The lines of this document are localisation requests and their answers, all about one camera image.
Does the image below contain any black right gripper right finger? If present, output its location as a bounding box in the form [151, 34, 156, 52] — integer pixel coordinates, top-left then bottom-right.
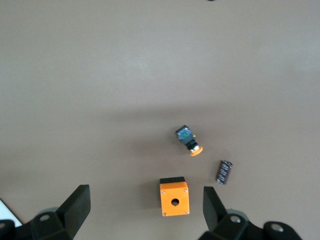
[199, 186, 305, 240]

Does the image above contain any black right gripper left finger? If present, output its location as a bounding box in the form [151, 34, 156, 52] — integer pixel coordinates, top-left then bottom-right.
[0, 184, 91, 240]

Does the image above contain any orange push button switch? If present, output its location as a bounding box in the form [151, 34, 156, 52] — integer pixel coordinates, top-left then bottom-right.
[174, 124, 204, 158]

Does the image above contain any white drawer cabinet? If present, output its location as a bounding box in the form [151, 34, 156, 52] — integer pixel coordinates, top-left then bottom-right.
[0, 198, 22, 227]

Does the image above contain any black cylindrical capacitor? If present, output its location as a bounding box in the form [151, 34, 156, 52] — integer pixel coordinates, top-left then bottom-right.
[215, 159, 234, 186]

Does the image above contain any orange box with hole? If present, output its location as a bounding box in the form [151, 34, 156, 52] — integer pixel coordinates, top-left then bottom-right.
[159, 176, 191, 218]

